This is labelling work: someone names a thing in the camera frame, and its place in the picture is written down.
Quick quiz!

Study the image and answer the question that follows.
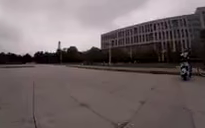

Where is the pale lamp pole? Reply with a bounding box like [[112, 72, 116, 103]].
[[107, 40, 113, 66]]

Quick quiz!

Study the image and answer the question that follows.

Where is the raised kerb strip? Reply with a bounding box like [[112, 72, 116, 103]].
[[67, 64, 205, 76]]

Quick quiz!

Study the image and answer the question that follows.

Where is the row of dark trees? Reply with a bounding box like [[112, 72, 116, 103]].
[[0, 45, 205, 66]]

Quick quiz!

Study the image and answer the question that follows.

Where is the grey paved plaza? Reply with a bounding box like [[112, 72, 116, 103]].
[[0, 63, 205, 128]]

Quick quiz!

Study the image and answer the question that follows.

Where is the distant tower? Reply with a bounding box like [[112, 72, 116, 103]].
[[57, 40, 63, 65]]

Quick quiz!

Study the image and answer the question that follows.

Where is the large pale multi-storey building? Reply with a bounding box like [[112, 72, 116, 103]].
[[100, 5, 205, 64]]

